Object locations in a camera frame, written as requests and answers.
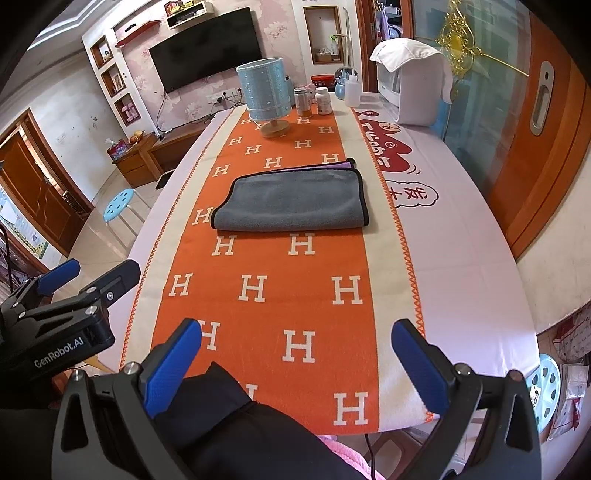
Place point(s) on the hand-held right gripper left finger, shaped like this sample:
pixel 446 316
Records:
pixel 171 369

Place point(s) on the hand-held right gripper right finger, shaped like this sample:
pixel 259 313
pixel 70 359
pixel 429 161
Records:
pixel 419 369

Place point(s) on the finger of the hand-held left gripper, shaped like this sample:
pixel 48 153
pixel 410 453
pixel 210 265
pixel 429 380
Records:
pixel 117 275
pixel 57 277

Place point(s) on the grey towel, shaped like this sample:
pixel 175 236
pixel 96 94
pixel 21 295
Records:
pixel 291 201

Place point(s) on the blue plastic stool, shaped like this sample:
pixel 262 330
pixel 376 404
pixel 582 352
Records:
pixel 120 203

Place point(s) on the person's black jacket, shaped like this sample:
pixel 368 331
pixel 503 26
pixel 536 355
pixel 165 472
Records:
pixel 231 415

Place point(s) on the wooden room door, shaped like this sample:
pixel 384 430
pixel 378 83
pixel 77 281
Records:
pixel 37 184

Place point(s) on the dark floor mat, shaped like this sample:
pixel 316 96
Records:
pixel 164 180

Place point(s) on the orange printed blanket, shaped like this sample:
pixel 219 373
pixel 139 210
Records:
pixel 272 318

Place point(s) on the pink cloth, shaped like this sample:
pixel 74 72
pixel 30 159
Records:
pixel 344 461

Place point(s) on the wooden television cabinet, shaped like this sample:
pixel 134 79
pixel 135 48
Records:
pixel 147 159

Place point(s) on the pink tissue box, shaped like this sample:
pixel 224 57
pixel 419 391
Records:
pixel 118 150

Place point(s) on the teal plastic stool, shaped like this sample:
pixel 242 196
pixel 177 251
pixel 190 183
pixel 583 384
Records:
pixel 545 383

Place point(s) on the white printed tablecloth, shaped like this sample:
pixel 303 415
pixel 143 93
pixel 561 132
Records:
pixel 461 240

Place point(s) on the fruit on cabinet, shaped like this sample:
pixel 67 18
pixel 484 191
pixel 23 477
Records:
pixel 136 137

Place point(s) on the pile of paper packets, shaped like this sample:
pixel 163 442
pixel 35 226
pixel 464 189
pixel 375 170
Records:
pixel 572 369

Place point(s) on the wooden glass sliding door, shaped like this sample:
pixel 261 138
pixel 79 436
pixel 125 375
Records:
pixel 512 152

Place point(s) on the blue table lamp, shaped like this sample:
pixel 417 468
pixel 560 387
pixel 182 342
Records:
pixel 264 90

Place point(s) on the glass jar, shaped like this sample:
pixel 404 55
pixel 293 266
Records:
pixel 302 102

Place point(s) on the white countertop appliance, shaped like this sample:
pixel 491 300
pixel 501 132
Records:
pixel 415 104

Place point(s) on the white pill bottle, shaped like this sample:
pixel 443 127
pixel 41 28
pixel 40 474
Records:
pixel 322 101

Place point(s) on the red lidded container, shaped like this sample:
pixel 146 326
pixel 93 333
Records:
pixel 323 80

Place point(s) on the white plastic bottle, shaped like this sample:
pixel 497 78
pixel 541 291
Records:
pixel 352 91

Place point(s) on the white cloth cover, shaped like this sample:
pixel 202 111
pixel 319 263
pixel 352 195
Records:
pixel 406 53

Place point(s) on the gold door ornament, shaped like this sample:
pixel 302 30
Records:
pixel 457 41

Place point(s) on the wooden wall niche shelves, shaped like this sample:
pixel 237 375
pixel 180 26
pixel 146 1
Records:
pixel 115 83

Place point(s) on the red wall shelf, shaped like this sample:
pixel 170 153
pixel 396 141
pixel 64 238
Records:
pixel 136 36

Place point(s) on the black wall television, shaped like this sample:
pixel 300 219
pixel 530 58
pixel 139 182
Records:
pixel 207 50

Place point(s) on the white wall shelf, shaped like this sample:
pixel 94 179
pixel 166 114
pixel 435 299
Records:
pixel 187 16

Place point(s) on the wooden framed wall niche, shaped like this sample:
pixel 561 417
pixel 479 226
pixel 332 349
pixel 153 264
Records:
pixel 322 34

